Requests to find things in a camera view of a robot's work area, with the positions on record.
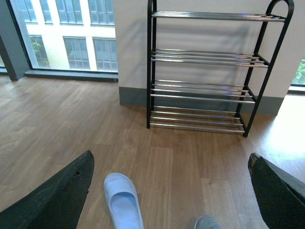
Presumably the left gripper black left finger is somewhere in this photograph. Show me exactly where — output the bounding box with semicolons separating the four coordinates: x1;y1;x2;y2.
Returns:
0;150;94;229

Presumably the black metal shoe rack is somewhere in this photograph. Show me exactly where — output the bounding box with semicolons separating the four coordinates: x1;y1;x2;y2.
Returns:
146;0;295;137

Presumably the grey knit sneaker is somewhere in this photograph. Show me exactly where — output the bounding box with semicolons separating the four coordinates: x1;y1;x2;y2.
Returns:
194;215;222;229

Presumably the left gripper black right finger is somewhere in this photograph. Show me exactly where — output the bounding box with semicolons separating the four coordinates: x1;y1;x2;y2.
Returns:
248;153;305;229

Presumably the light blue slipper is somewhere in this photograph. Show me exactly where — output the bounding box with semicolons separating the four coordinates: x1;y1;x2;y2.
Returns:
104;173;144;229

